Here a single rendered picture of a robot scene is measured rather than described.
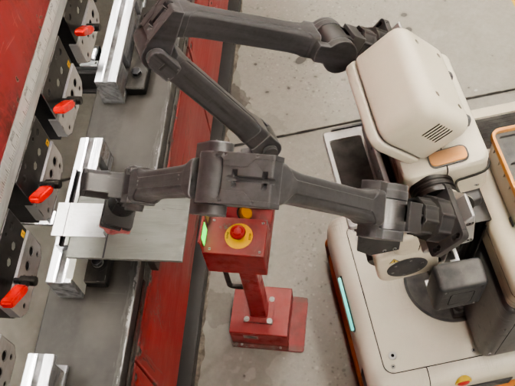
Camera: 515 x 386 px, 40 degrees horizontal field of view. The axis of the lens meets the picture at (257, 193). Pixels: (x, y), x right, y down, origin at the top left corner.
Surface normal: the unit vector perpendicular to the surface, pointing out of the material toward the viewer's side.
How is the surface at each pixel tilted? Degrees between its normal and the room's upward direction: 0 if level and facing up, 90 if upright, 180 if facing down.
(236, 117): 76
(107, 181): 35
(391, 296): 0
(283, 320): 1
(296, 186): 62
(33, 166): 90
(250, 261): 90
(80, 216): 0
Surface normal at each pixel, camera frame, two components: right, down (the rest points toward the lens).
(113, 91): -0.08, 0.87
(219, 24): 0.33, 0.63
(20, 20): 0.99, 0.03
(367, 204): 0.77, 0.04
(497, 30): -0.09, -0.50
